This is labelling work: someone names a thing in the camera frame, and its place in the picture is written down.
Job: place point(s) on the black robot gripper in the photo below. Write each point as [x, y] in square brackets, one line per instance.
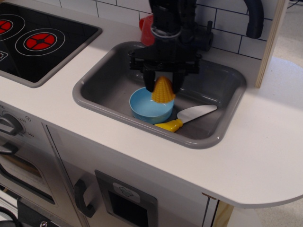
[166, 56]

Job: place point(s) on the yellow toy corn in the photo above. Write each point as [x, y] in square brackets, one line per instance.
[163, 92]

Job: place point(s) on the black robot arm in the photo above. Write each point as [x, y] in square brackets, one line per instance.
[167, 24]

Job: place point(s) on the light blue plastic bowl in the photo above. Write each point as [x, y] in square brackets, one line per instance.
[147, 110]

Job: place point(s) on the grey toy sink basin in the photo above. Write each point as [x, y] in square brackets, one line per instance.
[107, 87]

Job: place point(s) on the black toy faucet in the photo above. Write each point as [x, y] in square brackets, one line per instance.
[237, 25]

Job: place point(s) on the red plastic cup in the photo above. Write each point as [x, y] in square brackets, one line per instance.
[145, 24]

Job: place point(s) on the wooden side panel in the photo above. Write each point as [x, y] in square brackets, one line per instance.
[277, 21]

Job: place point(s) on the grey dispenser panel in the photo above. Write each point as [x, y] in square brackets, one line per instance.
[127, 203]

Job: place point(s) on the black toy stove top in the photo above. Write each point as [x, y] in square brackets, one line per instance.
[34, 45]

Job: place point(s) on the grey oven knob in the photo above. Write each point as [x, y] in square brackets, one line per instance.
[10, 125]

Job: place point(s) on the toy oven door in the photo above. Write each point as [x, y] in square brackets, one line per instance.
[32, 174]

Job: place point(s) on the yellow handled toy spatula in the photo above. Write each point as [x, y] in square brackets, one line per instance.
[185, 116]

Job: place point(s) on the dark grey cabinet handle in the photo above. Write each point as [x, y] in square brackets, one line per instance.
[79, 191]

